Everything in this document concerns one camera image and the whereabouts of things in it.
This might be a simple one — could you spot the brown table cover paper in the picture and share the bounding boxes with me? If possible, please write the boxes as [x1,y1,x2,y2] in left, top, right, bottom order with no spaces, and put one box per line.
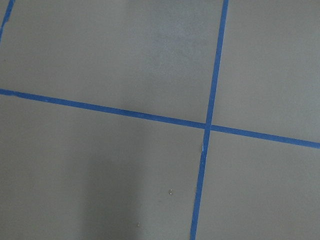
[0,0,320,240]

